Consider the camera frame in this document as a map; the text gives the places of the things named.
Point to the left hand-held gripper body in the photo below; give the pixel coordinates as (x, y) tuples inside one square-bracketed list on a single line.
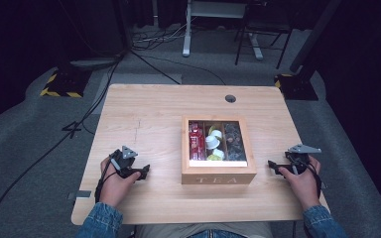
[(125, 162)]

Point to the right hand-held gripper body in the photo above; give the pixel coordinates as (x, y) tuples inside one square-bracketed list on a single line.
[(298, 160)]

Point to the wooden tea box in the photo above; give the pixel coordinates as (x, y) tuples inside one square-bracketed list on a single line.
[(218, 173)]

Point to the person's right hand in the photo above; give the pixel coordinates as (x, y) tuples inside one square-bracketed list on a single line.
[(306, 186)]

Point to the person's left hand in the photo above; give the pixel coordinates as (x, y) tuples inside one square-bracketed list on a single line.
[(114, 188)]

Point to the pile of dark tea bags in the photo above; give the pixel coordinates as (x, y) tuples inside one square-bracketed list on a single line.
[(234, 142)]

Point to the white capsule with green lid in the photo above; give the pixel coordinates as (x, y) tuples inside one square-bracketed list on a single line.
[(216, 133), (212, 142), (219, 153), (211, 158)]

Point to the bunch of red packets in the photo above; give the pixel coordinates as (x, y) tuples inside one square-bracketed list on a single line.
[(196, 142)]

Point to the stand base with hazard tape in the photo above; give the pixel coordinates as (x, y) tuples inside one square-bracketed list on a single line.
[(297, 87), (64, 82)]

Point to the person's torso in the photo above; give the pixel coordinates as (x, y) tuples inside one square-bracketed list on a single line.
[(205, 230)]

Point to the dark slanted stand pole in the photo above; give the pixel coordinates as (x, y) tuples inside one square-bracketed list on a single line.
[(314, 36)]

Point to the black metal chair frame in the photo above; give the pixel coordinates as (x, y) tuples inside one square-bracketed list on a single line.
[(282, 49)]

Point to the white desk frame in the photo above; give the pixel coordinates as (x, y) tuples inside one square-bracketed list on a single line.
[(187, 39)]

